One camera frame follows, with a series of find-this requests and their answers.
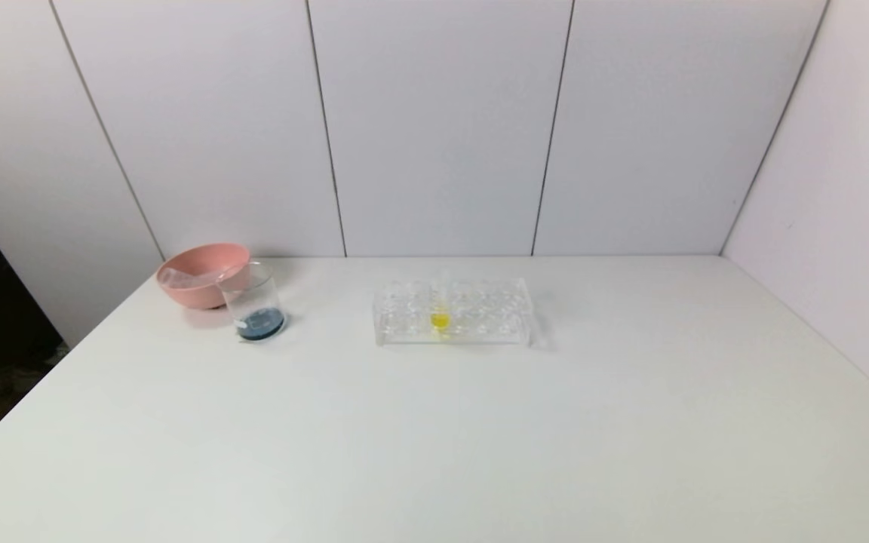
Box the test tube with yellow pigment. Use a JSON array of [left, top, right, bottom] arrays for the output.
[[428, 273, 453, 337]]

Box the clear plastic test tube rack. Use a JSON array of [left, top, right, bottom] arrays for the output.
[[372, 277, 536, 348]]

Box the clear glass beaker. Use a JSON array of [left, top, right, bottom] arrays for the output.
[[217, 260, 287, 342]]

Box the pink bowl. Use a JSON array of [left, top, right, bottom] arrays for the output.
[[155, 242, 252, 311]]

